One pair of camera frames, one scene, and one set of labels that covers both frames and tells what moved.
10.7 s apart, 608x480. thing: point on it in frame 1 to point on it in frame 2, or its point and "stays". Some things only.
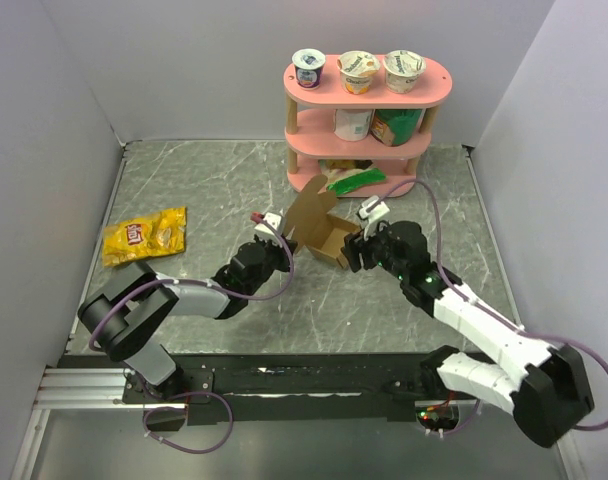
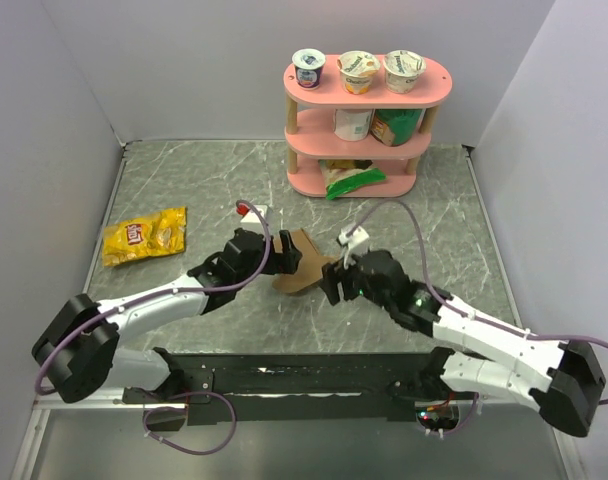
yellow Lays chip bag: x=158 y=233 stays
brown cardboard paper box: x=312 y=228 to x=309 y=271
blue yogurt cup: x=308 y=63 stays
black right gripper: x=352 y=250 to x=332 y=275
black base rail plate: x=282 y=388 stays
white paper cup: x=352 y=124 stays
